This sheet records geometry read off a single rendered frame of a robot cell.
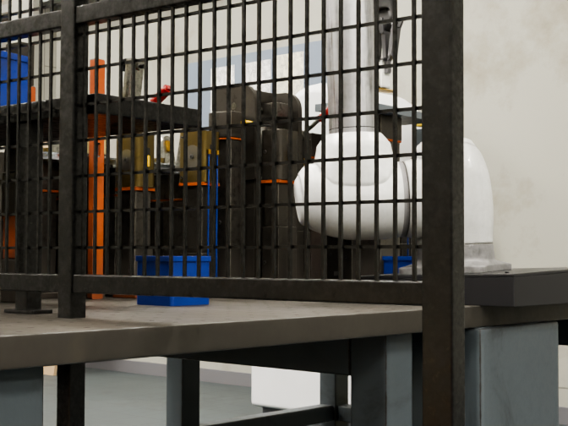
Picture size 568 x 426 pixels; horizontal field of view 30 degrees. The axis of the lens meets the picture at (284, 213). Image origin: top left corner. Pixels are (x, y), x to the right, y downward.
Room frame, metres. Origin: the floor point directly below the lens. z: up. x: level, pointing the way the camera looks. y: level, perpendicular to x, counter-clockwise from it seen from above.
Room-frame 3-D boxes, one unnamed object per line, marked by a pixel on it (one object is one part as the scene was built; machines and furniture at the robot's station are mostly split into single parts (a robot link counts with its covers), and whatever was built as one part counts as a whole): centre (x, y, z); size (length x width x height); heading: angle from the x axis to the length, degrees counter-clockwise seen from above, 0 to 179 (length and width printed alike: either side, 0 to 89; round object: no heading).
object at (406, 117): (2.72, -0.24, 1.16); 0.37 x 0.14 x 0.02; 142
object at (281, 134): (2.44, 0.00, 0.89); 0.09 x 0.08 x 0.38; 52
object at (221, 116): (2.43, 0.13, 0.91); 0.07 x 0.05 x 0.42; 52
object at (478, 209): (2.15, -0.33, 0.92); 0.18 x 0.16 x 0.22; 93
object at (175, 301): (1.98, 0.21, 0.75); 0.11 x 0.10 x 0.09; 142
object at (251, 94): (2.54, 0.06, 0.95); 0.18 x 0.13 x 0.49; 142
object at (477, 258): (2.17, -0.36, 0.79); 0.22 x 0.18 x 0.06; 149
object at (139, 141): (2.27, 0.31, 0.87); 0.10 x 0.07 x 0.35; 52
